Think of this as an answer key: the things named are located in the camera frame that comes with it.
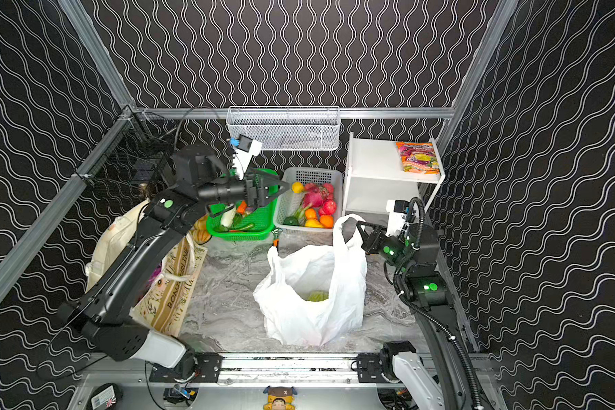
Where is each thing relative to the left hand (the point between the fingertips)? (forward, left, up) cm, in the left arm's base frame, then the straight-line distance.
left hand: (285, 180), depth 59 cm
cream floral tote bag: (-17, +36, -31) cm, 50 cm away
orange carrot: (+27, +26, -39) cm, 54 cm away
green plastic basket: (+22, +23, -43) cm, 53 cm away
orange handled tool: (+16, +10, -44) cm, 48 cm away
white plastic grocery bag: (-10, -13, -23) cm, 29 cm away
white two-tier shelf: (+18, -25, -14) cm, 34 cm away
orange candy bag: (+24, -39, -11) cm, 47 cm away
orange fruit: (+22, -10, -40) cm, 47 cm away
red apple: (+26, -11, -36) cm, 46 cm away
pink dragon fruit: (+30, -6, -33) cm, 45 cm away
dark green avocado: (+21, +4, -40) cm, 46 cm away
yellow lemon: (+37, +3, -36) cm, 52 cm away
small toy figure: (-37, +2, -44) cm, 57 cm away
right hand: (0, -18, -15) cm, 23 cm away
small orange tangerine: (+24, -3, -39) cm, 46 cm away
